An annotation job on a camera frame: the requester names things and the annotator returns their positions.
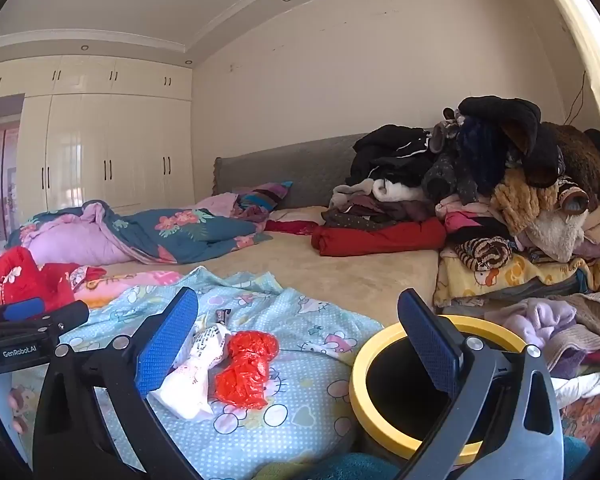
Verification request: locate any pink pillow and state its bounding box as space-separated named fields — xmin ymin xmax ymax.
xmin=195 ymin=194 xmax=241 ymax=218

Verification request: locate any lilac sweater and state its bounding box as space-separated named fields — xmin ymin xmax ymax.
xmin=500 ymin=297 xmax=578 ymax=348

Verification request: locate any pink cartoon blanket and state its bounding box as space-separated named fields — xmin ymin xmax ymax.
xmin=72 ymin=265 xmax=183 ymax=308

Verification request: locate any red folded garment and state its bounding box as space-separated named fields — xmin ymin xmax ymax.
xmin=311 ymin=217 xmax=448 ymax=258

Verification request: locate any cream wardrobe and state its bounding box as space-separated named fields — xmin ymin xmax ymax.
xmin=0 ymin=55 xmax=196 ymax=221

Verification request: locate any black wall cable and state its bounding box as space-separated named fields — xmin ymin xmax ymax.
xmin=565 ymin=71 xmax=587 ymax=123

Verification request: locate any person's left hand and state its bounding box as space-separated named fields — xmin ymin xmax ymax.
xmin=7 ymin=387 xmax=31 ymax=433

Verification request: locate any pile of mixed clothes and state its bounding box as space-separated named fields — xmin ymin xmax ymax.
xmin=322 ymin=95 xmax=600 ymax=281

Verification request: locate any blue pink floral quilt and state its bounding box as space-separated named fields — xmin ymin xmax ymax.
xmin=5 ymin=200 xmax=273 ymax=266

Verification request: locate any dark red velvet cloth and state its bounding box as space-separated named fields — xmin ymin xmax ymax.
xmin=264 ymin=218 xmax=321 ymax=236

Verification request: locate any red printed garment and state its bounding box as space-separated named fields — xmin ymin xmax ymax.
xmin=0 ymin=247 xmax=106 ymax=311

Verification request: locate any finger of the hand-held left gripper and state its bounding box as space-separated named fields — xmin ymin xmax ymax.
xmin=0 ymin=297 xmax=47 ymax=325
xmin=30 ymin=300 xmax=91 ymax=336

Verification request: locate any white wrapper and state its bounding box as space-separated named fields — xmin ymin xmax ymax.
xmin=147 ymin=324 xmax=233 ymax=421

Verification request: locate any lavender and beige sweaters pile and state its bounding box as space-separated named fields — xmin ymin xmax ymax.
xmin=545 ymin=292 xmax=600 ymax=381

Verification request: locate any grey bed headboard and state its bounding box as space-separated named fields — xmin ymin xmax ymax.
xmin=213 ymin=127 xmax=436 ymax=211

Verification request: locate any black bin with yellow rim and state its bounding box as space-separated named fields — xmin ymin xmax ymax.
xmin=349 ymin=315 xmax=531 ymax=463

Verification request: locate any red plastic bag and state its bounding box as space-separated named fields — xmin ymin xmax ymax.
xmin=214 ymin=331 xmax=280 ymax=409

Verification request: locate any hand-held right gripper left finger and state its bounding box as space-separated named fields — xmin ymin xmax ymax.
xmin=32 ymin=287 xmax=203 ymax=480

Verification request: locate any orange print cloth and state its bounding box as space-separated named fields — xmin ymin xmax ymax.
xmin=560 ymin=390 xmax=600 ymax=448

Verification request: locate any beige bed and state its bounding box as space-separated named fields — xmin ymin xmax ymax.
xmin=80 ymin=205 xmax=441 ymax=326

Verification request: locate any light blue cat print blanket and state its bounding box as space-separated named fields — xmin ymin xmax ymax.
xmin=30 ymin=266 xmax=386 ymax=480

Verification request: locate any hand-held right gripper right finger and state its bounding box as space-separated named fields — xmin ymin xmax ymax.
xmin=390 ymin=288 xmax=566 ymax=480

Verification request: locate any white cloth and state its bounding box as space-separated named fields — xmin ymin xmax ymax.
xmin=550 ymin=355 xmax=600 ymax=401

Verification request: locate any striped pillow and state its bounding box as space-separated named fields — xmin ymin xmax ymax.
xmin=232 ymin=181 xmax=293 ymax=221

